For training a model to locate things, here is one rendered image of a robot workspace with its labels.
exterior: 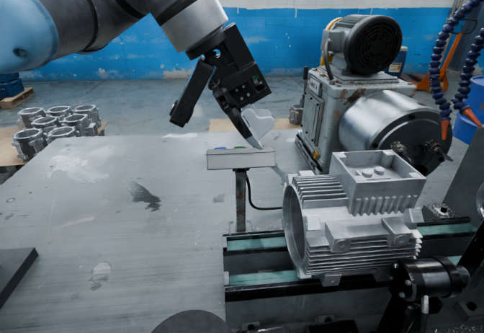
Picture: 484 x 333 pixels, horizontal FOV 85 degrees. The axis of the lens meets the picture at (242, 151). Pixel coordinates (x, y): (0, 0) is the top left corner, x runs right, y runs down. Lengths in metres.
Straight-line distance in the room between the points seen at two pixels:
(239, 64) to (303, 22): 5.75
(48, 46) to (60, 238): 0.71
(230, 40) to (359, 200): 0.32
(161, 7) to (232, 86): 0.14
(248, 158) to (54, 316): 0.55
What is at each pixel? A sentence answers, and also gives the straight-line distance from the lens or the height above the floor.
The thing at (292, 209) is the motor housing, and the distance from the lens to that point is 0.62.
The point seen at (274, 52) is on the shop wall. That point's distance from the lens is 6.07.
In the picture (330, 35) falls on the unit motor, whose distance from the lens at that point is 1.08.
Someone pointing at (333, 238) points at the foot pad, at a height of 1.07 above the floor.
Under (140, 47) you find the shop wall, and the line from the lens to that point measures 6.13.
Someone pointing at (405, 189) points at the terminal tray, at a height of 1.13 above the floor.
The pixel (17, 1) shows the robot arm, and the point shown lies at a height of 1.40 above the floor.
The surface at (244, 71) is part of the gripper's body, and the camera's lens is 0.41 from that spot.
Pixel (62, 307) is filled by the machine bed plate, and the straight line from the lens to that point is 0.80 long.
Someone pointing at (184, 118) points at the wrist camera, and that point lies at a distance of 0.44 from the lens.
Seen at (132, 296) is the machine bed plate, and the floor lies 0.80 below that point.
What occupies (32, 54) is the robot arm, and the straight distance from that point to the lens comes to 0.33.
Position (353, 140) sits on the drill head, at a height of 1.05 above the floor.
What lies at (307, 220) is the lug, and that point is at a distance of 0.46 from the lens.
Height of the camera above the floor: 1.39
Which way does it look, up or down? 29 degrees down
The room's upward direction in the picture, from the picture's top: straight up
